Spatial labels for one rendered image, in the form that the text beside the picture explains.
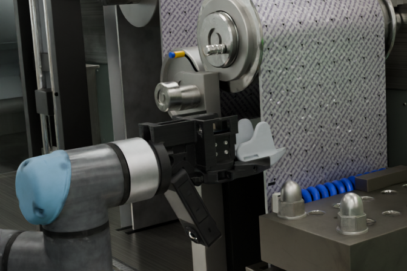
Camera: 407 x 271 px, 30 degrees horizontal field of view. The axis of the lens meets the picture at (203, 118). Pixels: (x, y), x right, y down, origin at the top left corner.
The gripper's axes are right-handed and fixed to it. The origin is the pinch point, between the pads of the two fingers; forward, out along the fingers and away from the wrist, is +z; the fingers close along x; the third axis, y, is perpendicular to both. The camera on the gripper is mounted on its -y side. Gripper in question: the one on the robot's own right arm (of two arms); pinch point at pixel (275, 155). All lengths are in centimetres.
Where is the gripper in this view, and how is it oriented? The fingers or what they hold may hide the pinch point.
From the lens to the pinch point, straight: 103.1
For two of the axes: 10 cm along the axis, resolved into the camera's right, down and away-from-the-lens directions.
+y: -0.6, -9.8, -1.6
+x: -5.7, -1.0, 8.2
